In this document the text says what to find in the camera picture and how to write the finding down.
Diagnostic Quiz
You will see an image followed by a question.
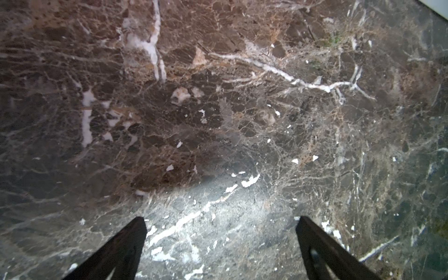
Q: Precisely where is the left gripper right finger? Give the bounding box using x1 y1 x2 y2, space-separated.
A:
295 216 379 280

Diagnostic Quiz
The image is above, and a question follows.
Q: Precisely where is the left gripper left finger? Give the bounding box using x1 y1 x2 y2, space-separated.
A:
65 217 147 280

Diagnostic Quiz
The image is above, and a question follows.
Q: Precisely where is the white foam storage box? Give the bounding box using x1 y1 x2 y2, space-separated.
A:
420 0 448 20

